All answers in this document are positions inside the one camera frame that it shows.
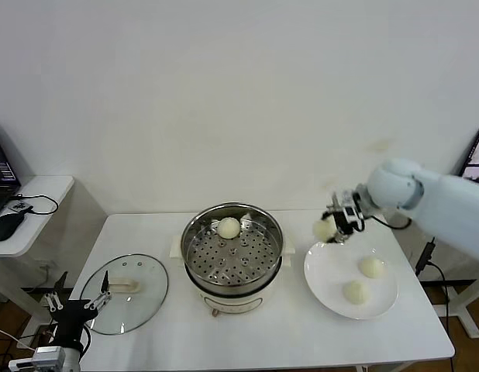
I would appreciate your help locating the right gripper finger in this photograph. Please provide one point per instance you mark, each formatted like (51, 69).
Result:
(337, 238)
(329, 213)

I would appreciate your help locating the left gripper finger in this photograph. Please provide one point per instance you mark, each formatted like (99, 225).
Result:
(104, 284)
(60, 284)

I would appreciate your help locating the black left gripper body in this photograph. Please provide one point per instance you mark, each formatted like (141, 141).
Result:
(73, 315)

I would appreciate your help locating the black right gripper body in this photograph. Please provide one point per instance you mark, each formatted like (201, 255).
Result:
(350, 226)

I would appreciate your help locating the white steamed baozi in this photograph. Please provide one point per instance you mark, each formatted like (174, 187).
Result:
(323, 230)
(356, 292)
(373, 267)
(228, 228)

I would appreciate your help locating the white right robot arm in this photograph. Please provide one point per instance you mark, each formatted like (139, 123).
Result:
(437, 201)

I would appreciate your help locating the stainless steel steamer basket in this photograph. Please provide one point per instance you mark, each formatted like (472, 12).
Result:
(224, 255)

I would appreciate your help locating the black computer mouse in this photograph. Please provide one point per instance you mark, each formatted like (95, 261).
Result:
(7, 226)

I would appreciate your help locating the white round plate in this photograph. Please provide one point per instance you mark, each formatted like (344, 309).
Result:
(379, 306)

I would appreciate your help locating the grey adapter with QR sticker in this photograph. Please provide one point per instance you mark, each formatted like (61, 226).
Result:
(18, 206)

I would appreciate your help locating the white side table with mouse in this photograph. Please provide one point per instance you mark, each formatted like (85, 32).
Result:
(49, 190)

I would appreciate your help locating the white electric cooker base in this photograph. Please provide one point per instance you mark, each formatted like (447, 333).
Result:
(231, 300)

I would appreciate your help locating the black laptop beside mouse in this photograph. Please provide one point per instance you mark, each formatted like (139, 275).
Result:
(1, 170)

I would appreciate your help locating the white side table with label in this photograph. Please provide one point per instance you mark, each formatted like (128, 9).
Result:
(468, 310)

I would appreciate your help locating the grey laptop with black screen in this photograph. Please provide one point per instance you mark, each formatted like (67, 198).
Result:
(477, 155)

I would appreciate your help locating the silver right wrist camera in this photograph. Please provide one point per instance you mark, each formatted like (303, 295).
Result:
(342, 198)

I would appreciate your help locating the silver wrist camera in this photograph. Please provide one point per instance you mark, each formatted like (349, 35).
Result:
(342, 198)
(49, 354)

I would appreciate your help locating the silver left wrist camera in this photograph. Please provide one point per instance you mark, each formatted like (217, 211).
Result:
(49, 354)

